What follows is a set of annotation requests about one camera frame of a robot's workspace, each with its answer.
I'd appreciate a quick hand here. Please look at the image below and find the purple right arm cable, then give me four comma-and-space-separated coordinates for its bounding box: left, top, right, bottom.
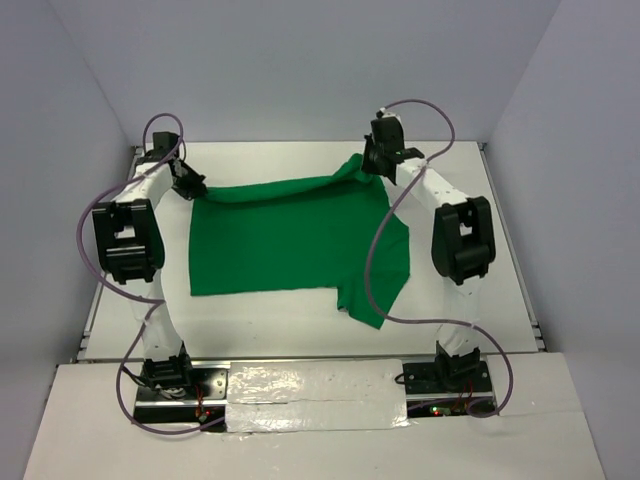
363, 99, 512, 419

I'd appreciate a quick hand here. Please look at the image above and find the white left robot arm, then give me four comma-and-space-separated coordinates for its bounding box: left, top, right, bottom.
90, 154, 206, 399

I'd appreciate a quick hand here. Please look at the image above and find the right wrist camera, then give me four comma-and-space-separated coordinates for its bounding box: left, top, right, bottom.
370, 108, 405, 152

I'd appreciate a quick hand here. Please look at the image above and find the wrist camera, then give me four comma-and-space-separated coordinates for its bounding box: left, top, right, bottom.
370, 108, 405, 152
141, 131, 180, 163

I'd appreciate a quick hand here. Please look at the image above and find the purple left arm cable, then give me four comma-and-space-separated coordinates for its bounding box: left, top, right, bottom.
74, 113, 229, 434

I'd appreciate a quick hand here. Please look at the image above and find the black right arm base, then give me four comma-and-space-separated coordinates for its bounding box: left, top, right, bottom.
394, 344, 497, 418

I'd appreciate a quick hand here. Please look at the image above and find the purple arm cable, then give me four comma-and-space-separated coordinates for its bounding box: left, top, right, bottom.
74, 113, 229, 434
363, 99, 512, 419

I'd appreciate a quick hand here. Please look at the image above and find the aluminium table edge rail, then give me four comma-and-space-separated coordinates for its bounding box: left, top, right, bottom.
76, 146, 148, 360

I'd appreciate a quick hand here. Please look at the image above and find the green t-shirt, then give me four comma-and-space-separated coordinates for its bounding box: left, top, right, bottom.
188, 154, 410, 329

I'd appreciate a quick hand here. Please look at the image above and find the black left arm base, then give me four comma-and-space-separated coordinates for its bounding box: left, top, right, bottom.
133, 362, 230, 432

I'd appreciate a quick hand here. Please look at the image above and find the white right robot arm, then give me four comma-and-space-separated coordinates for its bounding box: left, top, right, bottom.
362, 134, 496, 388

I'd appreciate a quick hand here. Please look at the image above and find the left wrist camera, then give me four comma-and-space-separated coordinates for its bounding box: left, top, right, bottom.
141, 131, 180, 163

